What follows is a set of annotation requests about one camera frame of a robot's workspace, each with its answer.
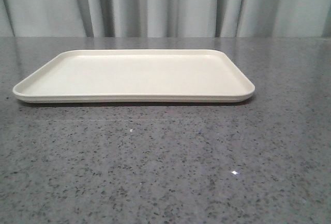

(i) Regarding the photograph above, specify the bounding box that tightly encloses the cream rectangular plastic tray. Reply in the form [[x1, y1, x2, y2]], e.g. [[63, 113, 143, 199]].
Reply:
[[12, 49, 255, 103]]

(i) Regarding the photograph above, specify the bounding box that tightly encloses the pale grey pleated curtain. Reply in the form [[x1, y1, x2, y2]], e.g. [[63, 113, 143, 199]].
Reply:
[[1, 0, 330, 37]]

